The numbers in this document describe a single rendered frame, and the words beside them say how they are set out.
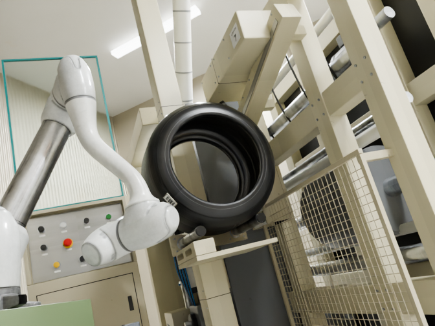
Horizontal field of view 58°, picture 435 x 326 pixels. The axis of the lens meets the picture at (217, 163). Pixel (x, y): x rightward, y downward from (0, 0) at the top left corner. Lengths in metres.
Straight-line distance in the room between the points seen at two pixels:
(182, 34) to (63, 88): 1.51
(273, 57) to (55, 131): 1.01
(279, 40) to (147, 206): 1.04
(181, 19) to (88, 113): 1.56
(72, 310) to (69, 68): 0.75
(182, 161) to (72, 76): 0.90
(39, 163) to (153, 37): 1.27
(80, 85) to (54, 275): 1.20
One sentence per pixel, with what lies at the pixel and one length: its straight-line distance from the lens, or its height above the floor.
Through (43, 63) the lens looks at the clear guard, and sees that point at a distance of 2.69.
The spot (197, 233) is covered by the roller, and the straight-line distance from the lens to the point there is 1.62.
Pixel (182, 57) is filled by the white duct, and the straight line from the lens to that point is 2.79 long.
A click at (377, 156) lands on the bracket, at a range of 1.49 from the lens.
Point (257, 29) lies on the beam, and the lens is 1.84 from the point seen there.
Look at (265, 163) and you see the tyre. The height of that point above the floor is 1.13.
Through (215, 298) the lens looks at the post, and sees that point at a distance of 2.00.
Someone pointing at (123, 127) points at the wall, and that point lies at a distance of 6.69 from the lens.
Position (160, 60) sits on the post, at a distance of 2.36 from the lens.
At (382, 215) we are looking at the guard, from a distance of 1.40.
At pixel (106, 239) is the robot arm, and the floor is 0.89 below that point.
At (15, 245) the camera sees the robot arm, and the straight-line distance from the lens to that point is 1.13.
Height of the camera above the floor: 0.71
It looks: 16 degrees up
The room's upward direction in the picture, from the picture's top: 15 degrees counter-clockwise
